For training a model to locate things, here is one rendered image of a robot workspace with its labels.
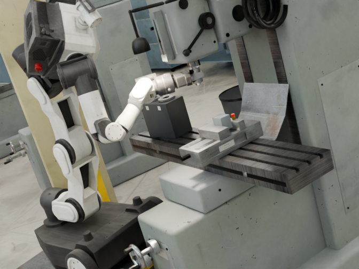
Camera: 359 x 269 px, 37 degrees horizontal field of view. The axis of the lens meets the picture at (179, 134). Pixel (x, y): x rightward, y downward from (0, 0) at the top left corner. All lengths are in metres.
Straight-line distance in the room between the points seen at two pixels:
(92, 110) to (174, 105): 0.59
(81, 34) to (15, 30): 1.54
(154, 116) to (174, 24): 0.68
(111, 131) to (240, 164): 0.54
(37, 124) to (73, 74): 1.70
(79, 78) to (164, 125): 0.66
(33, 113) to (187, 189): 1.82
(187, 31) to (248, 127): 0.49
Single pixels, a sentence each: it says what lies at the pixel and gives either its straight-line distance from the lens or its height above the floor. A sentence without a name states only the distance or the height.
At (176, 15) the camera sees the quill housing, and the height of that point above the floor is 1.51.
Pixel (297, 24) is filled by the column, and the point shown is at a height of 1.32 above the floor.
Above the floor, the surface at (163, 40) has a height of 1.43.
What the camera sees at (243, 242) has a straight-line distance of 2.44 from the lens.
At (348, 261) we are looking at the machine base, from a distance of 2.75.
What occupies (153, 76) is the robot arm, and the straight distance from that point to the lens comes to 2.36.
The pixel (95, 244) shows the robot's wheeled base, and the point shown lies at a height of 0.60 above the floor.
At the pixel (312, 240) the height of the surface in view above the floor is 0.28.
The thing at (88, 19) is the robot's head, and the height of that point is 1.60.
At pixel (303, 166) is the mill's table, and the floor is 0.90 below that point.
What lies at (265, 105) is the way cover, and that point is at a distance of 2.59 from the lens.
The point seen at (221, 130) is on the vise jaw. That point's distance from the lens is 2.24.
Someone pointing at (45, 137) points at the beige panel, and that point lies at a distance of 3.90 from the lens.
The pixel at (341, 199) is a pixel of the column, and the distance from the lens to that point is 2.73.
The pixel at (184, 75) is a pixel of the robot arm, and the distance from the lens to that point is 2.30.
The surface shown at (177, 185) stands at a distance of 2.36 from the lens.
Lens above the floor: 1.68
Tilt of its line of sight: 17 degrees down
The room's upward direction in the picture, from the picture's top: 17 degrees counter-clockwise
